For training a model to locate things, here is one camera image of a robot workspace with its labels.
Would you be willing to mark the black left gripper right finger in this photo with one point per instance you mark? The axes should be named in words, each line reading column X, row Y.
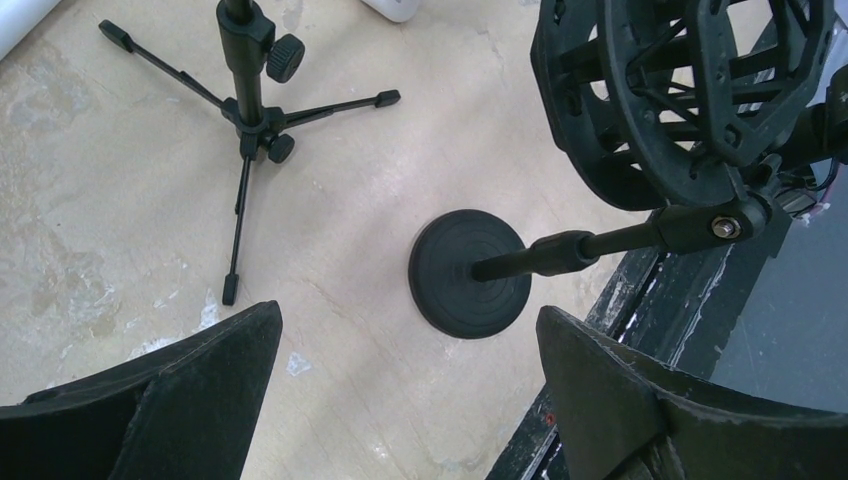
column 622, row 414

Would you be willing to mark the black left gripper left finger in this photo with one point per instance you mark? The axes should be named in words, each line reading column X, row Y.
column 185, row 411

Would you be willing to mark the black round-base mic stand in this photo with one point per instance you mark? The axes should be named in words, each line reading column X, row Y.
column 657, row 111

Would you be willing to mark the black tripod mic stand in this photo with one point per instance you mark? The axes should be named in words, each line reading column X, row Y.
column 250, row 49

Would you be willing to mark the black table edge rail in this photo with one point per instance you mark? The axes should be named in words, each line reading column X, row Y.
column 766, row 317

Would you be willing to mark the white PVC pipe frame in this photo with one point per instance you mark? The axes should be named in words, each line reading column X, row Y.
column 20, row 17

